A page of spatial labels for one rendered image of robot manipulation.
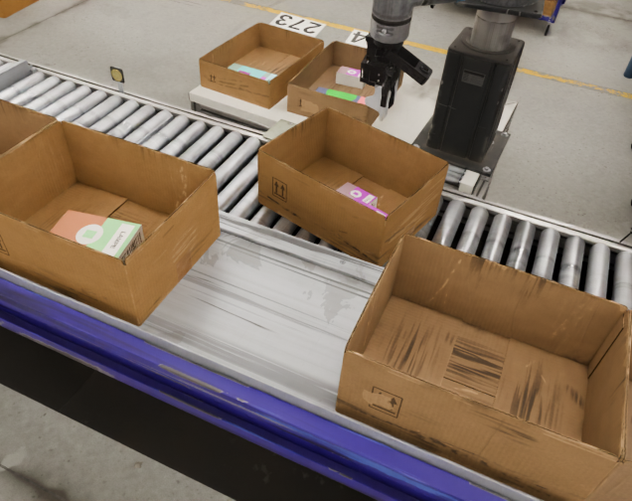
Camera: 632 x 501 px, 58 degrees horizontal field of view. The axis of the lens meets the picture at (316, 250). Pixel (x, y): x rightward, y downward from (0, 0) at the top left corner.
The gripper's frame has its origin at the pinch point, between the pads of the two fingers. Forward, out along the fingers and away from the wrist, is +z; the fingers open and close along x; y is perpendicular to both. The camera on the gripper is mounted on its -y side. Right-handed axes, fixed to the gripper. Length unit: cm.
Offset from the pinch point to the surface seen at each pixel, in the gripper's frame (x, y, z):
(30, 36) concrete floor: -132, 288, 113
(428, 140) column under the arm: -23.1, -7.8, 23.3
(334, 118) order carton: -3.8, 16.1, 9.9
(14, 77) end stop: 5, 130, 23
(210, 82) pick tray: -22, 69, 23
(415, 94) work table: -54, 5, 30
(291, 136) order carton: 10.4, 22.6, 8.3
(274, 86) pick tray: -23, 45, 19
